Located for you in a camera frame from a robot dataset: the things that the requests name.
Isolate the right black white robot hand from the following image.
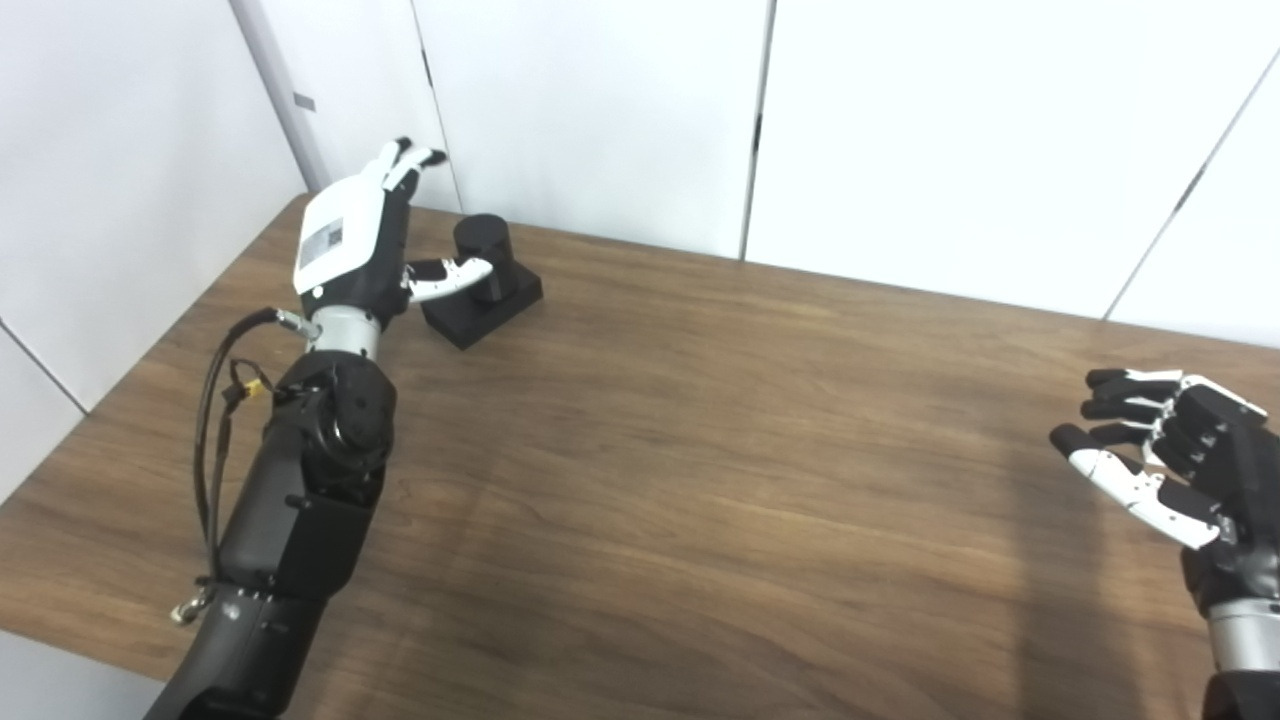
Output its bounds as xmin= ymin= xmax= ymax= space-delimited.
xmin=1048 ymin=368 xmax=1280 ymax=616

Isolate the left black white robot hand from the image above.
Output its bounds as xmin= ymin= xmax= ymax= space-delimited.
xmin=293 ymin=137 xmax=494 ymax=326

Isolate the black peg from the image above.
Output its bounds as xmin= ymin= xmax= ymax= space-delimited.
xmin=420 ymin=214 xmax=544 ymax=351

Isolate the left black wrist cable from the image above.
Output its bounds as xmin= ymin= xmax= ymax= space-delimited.
xmin=170 ymin=308 xmax=321 ymax=626

